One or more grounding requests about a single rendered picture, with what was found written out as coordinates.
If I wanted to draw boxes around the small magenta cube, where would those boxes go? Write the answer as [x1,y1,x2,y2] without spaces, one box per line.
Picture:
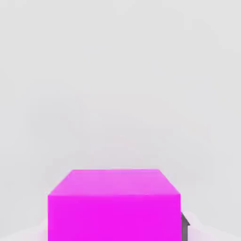
[47,169,182,241]

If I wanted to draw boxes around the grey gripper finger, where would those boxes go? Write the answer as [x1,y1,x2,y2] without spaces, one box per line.
[180,211,211,241]

